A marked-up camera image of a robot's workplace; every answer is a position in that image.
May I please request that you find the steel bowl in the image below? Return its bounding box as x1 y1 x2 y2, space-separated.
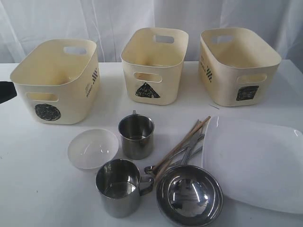
156 165 223 227

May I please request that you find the steel spoon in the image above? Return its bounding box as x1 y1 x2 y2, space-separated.
144 145 188 176

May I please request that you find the wooden chopstick lower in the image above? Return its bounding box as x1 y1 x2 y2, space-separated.
151 117 210 187

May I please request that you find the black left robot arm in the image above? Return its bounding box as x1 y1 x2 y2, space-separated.
0 81 17 104

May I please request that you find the cream bin with square mark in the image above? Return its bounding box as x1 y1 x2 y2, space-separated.
198 27 282 107

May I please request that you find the white plastic bowl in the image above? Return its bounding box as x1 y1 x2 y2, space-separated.
67 129 119 170

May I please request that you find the wooden chopstick upper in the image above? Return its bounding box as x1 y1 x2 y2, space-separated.
152 116 211 173

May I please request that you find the wooden chopstick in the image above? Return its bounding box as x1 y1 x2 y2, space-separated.
151 117 210 187
152 116 211 173

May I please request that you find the steel mug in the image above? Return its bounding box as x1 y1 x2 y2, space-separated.
118 110 155 160
95 159 154 218

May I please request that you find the cream bin with triangle mark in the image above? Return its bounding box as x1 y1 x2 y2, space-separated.
121 27 189 105

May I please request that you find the steel knife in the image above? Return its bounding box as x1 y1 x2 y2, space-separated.
165 134 204 166

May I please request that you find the cream bin with circle mark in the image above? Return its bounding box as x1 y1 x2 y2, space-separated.
10 39 100 125

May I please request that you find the steel fork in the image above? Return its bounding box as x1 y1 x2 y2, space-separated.
180 119 202 165

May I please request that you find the white backdrop curtain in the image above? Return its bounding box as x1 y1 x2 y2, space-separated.
0 0 303 68

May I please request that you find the white rectangular plate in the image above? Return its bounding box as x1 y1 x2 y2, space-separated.
202 116 303 214

